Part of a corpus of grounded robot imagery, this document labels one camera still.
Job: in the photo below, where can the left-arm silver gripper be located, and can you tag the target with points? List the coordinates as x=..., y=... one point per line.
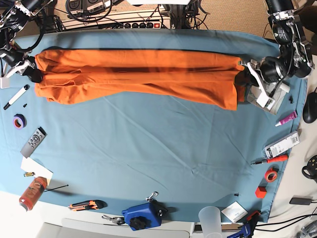
x=242, y=80

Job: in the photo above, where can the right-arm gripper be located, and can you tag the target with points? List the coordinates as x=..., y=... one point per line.
x=25, y=67

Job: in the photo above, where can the orange t-shirt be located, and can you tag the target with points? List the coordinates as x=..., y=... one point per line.
x=79, y=75

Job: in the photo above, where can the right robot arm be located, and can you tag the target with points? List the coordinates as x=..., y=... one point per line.
x=13, y=58

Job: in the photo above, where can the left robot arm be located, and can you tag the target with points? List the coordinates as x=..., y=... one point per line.
x=295, y=57

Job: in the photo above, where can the black white marker pen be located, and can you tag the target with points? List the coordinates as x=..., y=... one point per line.
x=16, y=96

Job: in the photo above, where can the patterned booklet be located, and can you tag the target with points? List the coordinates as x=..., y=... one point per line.
x=275, y=99

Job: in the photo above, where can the purple tape roll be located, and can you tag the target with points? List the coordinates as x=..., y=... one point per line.
x=19, y=121

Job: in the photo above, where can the purple glue tube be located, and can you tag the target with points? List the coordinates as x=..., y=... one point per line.
x=287, y=119

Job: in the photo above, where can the grey remote control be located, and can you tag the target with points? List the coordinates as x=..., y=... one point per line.
x=33, y=142

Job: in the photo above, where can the black computer mouse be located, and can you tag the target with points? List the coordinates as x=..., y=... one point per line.
x=310, y=108

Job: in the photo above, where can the packaged item with barcode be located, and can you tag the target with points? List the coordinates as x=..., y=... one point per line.
x=279, y=147

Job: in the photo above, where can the red screwdriver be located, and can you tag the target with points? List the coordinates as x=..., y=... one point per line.
x=273, y=160

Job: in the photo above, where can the white paper card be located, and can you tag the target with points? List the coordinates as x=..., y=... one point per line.
x=29, y=165

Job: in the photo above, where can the red tape roll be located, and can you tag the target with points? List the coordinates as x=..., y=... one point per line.
x=271, y=175

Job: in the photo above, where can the white power strip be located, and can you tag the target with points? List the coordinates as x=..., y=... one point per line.
x=144, y=19

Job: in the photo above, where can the red cube block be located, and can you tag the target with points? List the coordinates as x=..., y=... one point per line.
x=260, y=192

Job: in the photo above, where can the black zip tie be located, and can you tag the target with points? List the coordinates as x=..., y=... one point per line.
x=51, y=189

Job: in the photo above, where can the red spray can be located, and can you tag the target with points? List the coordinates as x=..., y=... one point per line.
x=33, y=192

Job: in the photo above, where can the white small card box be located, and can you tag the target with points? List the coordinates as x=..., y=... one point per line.
x=234, y=212

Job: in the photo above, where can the teal table cloth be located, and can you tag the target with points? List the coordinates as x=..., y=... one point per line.
x=121, y=148

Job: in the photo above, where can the black power adapter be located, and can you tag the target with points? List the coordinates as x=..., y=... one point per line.
x=300, y=201

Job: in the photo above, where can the translucent plastic cup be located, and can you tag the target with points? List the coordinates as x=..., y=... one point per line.
x=210, y=220

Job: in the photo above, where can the orange black utility knife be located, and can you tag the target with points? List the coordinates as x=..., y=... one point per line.
x=88, y=205

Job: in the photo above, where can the silver carabiner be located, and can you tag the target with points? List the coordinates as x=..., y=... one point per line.
x=152, y=197

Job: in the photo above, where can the blue clamp tool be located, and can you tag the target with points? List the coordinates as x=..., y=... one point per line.
x=247, y=230

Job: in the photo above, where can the blue black box device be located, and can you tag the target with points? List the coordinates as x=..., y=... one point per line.
x=144, y=216

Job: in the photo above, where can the metal keyring clip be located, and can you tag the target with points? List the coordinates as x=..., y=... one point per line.
x=116, y=220

